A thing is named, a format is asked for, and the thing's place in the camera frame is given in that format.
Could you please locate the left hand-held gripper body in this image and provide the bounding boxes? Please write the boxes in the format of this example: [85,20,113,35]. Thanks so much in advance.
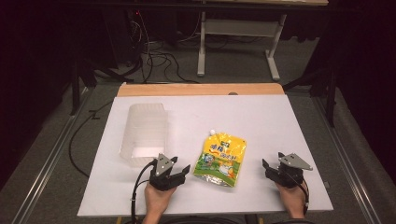
[148,153,188,191]

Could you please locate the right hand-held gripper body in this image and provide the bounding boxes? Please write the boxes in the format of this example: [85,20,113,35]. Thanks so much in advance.
[266,152,314,189]

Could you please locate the yellow spouted drink pouch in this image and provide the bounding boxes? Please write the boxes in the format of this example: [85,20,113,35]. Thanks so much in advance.
[192,129,248,188]

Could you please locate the translucent white plastic container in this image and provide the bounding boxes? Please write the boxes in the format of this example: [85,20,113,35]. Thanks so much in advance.
[119,103,169,169]

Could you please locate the person's left hand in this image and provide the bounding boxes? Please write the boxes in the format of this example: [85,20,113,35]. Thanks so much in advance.
[143,182,177,217]

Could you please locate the person's right hand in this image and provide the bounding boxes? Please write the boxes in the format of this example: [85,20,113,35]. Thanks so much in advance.
[276,182,308,219]

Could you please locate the white table cover sheet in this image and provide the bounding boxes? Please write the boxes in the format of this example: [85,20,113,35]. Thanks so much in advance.
[77,94,334,217]

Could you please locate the black metal stand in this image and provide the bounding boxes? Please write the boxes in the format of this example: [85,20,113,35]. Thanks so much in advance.
[68,57,98,117]
[282,66,339,129]

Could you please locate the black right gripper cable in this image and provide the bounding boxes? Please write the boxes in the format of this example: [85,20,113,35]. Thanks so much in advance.
[288,172,311,217]

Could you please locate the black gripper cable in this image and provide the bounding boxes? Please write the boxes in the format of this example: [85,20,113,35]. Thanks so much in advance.
[288,172,311,217]
[130,160,158,224]

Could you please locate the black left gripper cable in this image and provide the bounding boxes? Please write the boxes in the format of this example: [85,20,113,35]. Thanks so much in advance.
[130,160,158,224]

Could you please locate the metal floor rail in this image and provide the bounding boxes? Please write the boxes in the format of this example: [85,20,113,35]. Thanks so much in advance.
[11,88,89,224]
[312,96,388,224]

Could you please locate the black floor cable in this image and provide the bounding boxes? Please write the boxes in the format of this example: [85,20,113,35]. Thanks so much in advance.
[68,100,114,178]

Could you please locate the tangle of black cables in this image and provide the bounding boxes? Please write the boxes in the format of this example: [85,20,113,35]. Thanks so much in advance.
[125,10,202,85]

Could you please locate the white metal desk frame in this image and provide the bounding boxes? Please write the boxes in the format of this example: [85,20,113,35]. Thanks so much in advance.
[196,11,288,82]

